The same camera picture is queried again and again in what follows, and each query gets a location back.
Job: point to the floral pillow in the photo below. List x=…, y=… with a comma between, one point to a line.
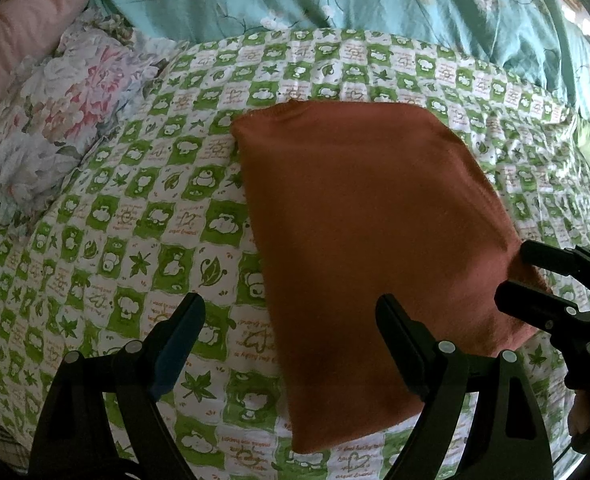
x=50, y=125

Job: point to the orange knit sweater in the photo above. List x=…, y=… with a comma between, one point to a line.
x=365, y=220

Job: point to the green checkered printed blanket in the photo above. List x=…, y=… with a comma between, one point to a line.
x=140, y=240

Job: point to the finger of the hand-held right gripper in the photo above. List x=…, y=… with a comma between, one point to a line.
x=535, y=305
x=565, y=260

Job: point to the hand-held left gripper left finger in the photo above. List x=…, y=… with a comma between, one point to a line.
x=172, y=345

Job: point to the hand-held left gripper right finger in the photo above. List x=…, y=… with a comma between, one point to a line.
x=407, y=350

